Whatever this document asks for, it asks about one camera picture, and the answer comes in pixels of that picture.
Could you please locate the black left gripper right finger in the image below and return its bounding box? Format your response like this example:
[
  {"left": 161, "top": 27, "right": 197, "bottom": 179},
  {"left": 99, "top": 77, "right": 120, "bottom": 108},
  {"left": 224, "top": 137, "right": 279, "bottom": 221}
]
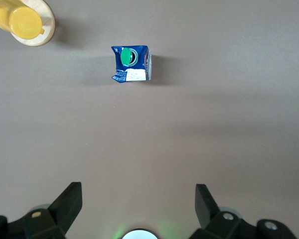
[{"left": 189, "top": 184, "right": 241, "bottom": 239}]

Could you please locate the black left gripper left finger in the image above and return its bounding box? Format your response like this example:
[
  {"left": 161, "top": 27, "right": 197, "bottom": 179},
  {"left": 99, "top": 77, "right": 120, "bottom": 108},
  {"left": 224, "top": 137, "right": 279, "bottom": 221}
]
[{"left": 22, "top": 182, "right": 83, "bottom": 239}]

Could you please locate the blue milk carton green cap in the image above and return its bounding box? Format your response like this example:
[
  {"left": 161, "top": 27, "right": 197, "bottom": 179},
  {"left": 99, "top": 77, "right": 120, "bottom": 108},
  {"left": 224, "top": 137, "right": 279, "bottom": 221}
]
[{"left": 111, "top": 45, "right": 152, "bottom": 83}]

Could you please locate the wooden cup stand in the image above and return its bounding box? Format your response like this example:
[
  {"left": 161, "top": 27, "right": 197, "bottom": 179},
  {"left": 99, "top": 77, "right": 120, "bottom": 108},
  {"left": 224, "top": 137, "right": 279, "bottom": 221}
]
[{"left": 8, "top": 0, "right": 56, "bottom": 47}]

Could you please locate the yellow plastic cup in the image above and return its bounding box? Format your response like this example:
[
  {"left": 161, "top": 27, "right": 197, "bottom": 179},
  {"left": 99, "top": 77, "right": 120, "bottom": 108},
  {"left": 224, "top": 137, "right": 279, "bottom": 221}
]
[{"left": 0, "top": 0, "right": 45, "bottom": 40}]

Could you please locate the brown table cover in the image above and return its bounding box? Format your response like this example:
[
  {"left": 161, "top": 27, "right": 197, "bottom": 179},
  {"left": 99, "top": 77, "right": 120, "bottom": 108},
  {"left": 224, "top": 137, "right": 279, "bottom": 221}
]
[{"left": 0, "top": 0, "right": 299, "bottom": 239}]

